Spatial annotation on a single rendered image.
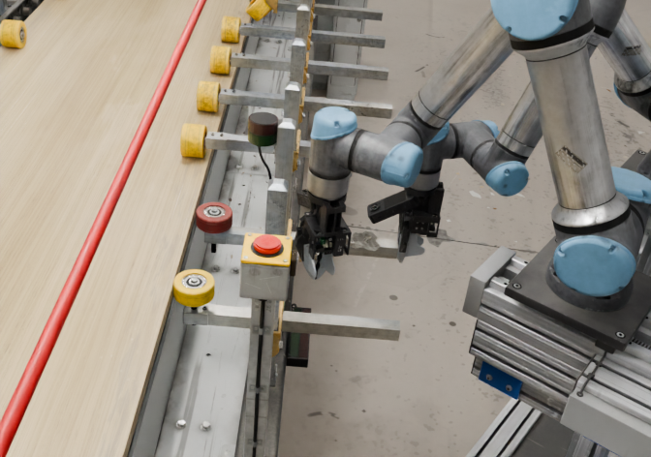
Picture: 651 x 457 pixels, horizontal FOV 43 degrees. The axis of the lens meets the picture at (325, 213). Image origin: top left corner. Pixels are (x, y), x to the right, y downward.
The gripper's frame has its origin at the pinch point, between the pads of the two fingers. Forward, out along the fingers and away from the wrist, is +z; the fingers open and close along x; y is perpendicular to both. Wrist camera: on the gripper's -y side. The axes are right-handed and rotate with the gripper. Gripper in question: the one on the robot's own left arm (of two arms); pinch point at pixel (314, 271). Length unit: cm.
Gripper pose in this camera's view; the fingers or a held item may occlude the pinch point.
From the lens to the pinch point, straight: 160.3
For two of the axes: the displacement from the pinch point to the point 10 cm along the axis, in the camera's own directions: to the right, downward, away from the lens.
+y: 3.2, 5.5, -7.7
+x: 9.4, -1.1, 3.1
